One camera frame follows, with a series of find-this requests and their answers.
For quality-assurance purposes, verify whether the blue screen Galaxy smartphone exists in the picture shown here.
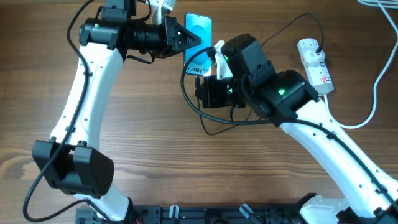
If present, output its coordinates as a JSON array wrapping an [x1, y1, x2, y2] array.
[[183, 12, 213, 77]]

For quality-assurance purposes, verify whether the black USB-C charger cable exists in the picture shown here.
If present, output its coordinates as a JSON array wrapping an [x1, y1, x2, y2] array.
[[195, 12, 325, 136]]

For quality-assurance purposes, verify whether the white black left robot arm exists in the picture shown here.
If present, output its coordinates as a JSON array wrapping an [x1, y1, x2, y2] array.
[[32, 1, 201, 223]]

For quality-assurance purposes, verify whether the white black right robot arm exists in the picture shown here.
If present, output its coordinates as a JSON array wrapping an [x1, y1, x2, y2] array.
[[195, 34, 397, 223]]

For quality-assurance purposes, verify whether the white charger plug adapter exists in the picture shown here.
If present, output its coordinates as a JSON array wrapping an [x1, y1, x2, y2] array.
[[301, 49, 325, 67]]

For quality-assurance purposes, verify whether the white power strip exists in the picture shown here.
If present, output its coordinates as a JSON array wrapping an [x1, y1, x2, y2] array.
[[297, 38, 334, 96]]

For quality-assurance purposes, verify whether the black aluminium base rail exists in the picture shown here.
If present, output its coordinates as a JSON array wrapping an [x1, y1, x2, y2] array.
[[75, 203, 304, 224]]

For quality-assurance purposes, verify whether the white power strip cord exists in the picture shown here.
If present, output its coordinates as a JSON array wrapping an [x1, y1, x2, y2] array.
[[323, 0, 398, 130]]

